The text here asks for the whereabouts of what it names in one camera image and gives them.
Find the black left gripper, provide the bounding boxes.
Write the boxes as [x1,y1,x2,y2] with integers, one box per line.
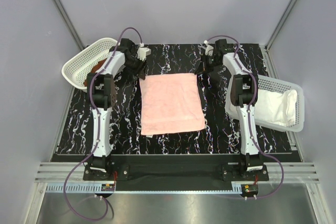
[123,55,148,80]

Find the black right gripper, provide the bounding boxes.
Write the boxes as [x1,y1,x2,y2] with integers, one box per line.
[195,54,221,76]

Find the brown towel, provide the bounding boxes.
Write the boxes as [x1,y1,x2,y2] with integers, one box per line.
[83,59,106,87]

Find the pink towel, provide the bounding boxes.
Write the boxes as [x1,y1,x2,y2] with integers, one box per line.
[140,73,205,136]

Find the white towel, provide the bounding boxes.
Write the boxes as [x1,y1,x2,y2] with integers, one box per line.
[227,89,299,127]

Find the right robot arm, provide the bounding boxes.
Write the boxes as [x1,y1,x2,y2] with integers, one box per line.
[195,36,263,180]

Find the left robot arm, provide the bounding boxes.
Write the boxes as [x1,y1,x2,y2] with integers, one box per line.
[87,38,151,180]

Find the white perforated basket left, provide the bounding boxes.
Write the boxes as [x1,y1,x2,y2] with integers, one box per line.
[61,38,125,93]

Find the white perforated basket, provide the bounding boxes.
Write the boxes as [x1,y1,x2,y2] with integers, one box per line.
[224,74,305,132]
[61,38,125,93]

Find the white perforated basket right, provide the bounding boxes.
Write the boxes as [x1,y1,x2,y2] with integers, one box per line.
[224,74,305,132]

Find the left controller board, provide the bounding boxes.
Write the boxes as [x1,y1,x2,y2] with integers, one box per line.
[101,182,116,192]

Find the controller board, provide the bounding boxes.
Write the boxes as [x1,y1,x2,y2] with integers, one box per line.
[101,182,116,192]
[241,184,259,197]

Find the right controller board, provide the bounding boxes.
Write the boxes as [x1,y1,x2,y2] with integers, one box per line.
[241,184,259,197]

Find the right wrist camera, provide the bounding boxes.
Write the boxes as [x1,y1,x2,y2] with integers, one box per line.
[204,40,214,63]

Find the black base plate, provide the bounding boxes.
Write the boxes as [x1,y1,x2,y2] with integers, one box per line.
[83,154,269,192]

